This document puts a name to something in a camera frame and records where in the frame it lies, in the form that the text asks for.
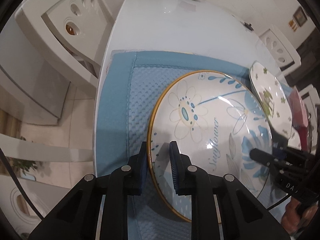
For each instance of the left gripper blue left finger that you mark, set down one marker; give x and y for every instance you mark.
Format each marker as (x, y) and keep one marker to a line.
(142, 168)

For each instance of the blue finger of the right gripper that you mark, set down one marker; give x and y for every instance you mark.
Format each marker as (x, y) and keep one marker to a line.
(279, 152)
(261, 157)

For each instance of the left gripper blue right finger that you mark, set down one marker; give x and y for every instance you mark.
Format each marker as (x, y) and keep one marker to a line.
(175, 163)

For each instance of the pink plastic bowl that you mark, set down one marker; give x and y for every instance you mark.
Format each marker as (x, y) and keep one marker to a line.
(299, 132)

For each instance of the white forest pattern plate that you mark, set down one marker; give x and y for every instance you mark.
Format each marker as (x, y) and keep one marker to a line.
(272, 99)

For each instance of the round sunflower ceramic plate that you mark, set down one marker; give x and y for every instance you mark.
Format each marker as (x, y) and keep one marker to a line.
(216, 121)

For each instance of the operator's right hand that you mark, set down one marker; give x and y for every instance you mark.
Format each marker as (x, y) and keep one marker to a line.
(291, 221)

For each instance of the white chair near right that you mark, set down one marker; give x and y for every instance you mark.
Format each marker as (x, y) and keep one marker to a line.
(311, 98)

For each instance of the white chair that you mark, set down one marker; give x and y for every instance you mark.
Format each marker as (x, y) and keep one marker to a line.
(285, 55)
(311, 98)
(61, 30)

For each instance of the blue waffle table mat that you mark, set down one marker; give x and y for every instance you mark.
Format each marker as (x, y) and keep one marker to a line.
(131, 86)

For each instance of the white chair far right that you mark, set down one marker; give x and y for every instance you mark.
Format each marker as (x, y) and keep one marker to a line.
(285, 55)

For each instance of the black round knob lid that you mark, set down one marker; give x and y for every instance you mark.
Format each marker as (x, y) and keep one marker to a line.
(248, 26)

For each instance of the white chair near left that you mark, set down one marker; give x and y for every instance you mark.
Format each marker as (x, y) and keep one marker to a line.
(61, 30)

